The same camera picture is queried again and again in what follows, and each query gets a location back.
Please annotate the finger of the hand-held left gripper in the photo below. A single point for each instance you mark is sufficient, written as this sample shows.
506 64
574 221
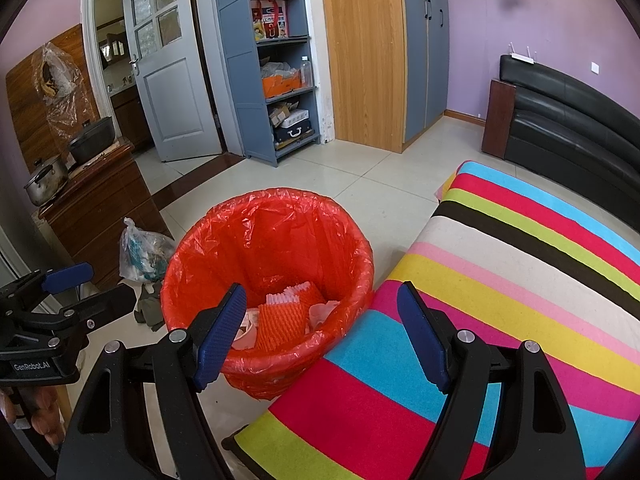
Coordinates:
67 276
105 302

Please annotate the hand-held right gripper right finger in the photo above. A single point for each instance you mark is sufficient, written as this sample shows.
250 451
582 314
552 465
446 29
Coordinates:
422 340

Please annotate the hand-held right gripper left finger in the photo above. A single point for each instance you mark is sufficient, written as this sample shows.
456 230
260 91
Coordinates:
220 340

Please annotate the large orange foam fruit net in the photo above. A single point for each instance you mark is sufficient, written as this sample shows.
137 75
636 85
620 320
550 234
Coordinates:
280 320

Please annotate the white paper plates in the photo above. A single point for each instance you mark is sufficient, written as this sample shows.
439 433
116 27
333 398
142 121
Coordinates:
322 315

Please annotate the red-lined waste bin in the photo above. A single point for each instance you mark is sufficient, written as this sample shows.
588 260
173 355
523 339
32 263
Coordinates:
260 240

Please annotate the person's left hand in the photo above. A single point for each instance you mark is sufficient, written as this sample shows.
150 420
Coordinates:
45 410

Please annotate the grey-green cloth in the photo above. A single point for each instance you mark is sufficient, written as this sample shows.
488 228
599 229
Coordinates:
149 307

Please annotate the clear plastic bag on floor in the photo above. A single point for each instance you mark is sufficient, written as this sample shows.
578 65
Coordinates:
145 252

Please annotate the brown wooden cabinet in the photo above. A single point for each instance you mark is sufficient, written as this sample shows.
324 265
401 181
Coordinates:
100 210

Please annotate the metal pot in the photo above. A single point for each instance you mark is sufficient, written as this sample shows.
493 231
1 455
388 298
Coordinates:
46 182

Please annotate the striped colourful blanket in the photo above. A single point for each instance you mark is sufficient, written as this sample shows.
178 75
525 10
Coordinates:
500 270

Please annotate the black pot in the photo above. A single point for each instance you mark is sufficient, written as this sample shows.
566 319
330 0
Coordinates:
92 140

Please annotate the dark kitchen counter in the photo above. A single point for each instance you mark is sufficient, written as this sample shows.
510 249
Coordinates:
130 120

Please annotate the grey-blue glazed door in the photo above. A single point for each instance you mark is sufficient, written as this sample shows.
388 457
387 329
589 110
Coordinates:
170 105

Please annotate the dark blue case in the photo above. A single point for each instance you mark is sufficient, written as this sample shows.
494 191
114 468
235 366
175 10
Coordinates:
294 135

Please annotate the cardboard boxes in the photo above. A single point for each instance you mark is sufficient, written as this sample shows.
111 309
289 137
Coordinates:
287 115

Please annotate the black leather sofa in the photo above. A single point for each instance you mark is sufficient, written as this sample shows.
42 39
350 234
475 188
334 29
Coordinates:
550 125

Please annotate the orange box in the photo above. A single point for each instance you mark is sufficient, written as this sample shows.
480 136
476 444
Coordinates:
281 86

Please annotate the blue-grey bookshelf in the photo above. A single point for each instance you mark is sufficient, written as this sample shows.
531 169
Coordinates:
232 60

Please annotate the clear plastic bottle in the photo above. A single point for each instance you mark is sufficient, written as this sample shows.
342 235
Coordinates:
306 74

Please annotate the wooden wardrobe with blue doors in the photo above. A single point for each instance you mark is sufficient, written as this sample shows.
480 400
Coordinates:
360 60

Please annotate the white router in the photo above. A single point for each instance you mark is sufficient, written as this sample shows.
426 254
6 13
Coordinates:
522 60

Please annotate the red printed bag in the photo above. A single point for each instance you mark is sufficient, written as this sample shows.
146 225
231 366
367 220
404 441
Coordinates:
270 20

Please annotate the black table frame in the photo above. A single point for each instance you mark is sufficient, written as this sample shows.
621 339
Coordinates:
240 452

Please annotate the wooden wall panel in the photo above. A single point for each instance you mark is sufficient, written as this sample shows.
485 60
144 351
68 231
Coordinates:
22 110

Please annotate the clear plastic wall bag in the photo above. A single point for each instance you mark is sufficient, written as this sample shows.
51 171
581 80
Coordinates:
60 85

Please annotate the white wall switch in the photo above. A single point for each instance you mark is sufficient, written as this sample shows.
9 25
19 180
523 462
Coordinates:
595 68

